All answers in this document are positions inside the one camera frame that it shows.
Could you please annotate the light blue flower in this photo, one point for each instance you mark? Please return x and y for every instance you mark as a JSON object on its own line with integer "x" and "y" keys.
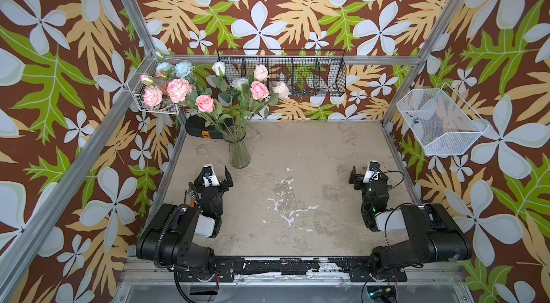
{"x": 183, "y": 69}

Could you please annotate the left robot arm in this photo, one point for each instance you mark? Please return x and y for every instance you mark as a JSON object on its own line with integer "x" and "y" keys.
{"x": 168, "y": 239}

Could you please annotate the small pink bud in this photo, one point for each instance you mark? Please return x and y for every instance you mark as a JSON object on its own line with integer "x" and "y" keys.
{"x": 146, "y": 80}

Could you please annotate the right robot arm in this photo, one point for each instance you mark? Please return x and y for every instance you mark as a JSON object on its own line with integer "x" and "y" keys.
{"x": 433, "y": 235}

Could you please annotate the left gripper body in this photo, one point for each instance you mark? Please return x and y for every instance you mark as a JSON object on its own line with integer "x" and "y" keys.
{"x": 213, "y": 187}

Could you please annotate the white wire basket left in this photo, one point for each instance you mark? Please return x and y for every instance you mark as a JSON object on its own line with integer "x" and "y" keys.
{"x": 162, "y": 84}

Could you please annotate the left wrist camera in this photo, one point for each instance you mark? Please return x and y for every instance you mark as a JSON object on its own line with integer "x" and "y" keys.
{"x": 207, "y": 175}

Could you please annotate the clear glass vase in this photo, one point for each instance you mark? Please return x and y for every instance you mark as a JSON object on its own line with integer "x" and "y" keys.
{"x": 235, "y": 137}

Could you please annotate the black mounting rail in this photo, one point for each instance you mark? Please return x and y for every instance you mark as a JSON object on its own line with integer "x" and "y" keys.
{"x": 356, "y": 269}

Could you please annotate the black orange tool case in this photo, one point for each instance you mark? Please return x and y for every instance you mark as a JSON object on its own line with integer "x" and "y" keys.
{"x": 196, "y": 126}

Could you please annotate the black wire basket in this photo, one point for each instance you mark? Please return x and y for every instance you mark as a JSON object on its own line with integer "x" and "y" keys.
{"x": 306, "y": 72}

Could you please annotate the bluish white rose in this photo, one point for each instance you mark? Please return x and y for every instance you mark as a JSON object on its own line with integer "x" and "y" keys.
{"x": 238, "y": 83}

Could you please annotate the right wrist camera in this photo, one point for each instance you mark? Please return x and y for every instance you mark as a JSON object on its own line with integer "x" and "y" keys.
{"x": 373, "y": 172}

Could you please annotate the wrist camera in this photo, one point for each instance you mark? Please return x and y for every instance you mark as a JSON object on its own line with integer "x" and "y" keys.
{"x": 207, "y": 175}
{"x": 373, "y": 172}

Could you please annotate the pink rose in vase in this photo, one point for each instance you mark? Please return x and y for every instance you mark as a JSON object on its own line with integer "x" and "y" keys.
{"x": 205, "y": 103}

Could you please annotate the large pink carnation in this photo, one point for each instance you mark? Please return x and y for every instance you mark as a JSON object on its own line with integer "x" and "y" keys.
{"x": 178, "y": 89}

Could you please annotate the white mesh basket right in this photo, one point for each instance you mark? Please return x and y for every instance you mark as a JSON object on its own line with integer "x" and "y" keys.
{"x": 441, "y": 120}

